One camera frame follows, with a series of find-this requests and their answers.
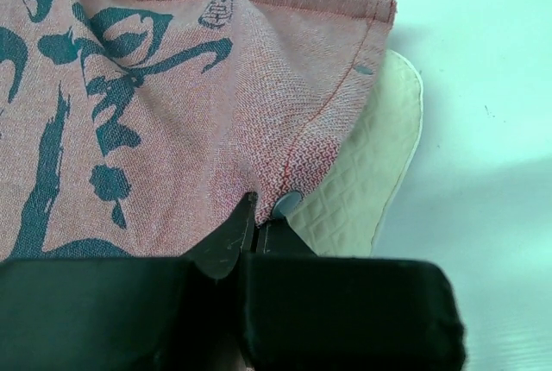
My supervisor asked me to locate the red patterned pillowcase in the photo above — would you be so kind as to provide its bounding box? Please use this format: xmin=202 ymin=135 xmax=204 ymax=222
xmin=1 ymin=0 xmax=397 ymax=259

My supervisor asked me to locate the cream pillow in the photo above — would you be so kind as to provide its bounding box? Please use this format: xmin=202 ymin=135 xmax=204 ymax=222
xmin=288 ymin=50 xmax=423 ymax=257

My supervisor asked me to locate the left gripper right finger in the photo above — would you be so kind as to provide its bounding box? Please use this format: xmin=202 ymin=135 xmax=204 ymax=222
xmin=257 ymin=219 xmax=316 ymax=256

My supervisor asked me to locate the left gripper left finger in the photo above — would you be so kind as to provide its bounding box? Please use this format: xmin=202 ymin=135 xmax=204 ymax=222
xmin=185 ymin=192 xmax=258 ymax=280

